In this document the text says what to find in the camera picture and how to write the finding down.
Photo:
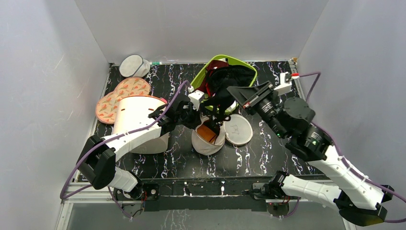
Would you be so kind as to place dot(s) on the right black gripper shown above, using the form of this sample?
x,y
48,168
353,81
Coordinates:
x,y
255,96

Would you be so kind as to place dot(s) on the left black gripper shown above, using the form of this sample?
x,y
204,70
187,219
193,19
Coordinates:
x,y
197,120

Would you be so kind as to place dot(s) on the orange bra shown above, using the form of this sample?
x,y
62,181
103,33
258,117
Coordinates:
x,y
208,133

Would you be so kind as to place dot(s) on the black strappy bra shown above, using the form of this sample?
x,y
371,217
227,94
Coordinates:
x,y
219,100

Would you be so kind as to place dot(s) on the beige mesh cylindrical laundry bag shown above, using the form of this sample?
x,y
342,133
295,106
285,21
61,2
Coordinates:
x,y
237,131

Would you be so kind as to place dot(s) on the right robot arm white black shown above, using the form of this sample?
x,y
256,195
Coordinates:
x,y
356,200

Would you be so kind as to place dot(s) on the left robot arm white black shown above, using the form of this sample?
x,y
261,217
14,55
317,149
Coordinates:
x,y
97,161

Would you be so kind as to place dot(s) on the black lace bra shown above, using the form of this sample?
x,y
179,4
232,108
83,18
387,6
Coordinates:
x,y
235,75

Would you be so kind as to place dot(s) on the white grey-trimmed mesh bag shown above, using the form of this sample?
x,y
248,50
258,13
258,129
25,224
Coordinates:
x,y
134,66

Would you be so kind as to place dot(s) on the floral peach bra wash bag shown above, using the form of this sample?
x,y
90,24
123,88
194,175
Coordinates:
x,y
106,108

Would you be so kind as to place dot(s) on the white folded garment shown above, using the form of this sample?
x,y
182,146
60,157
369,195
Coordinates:
x,y
231,108

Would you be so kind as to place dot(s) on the dark red garment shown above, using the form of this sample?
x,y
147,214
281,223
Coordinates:
x,y
210,71

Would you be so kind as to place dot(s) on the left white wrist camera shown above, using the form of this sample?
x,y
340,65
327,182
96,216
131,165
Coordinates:
x,y
196,97

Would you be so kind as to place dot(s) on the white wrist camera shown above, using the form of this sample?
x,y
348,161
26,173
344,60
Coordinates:
x,y
196,97
286,80

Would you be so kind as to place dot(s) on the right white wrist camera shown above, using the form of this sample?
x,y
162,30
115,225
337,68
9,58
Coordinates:
x,y
286,80

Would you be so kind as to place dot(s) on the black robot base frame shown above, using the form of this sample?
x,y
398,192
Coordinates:
x,y
219,193

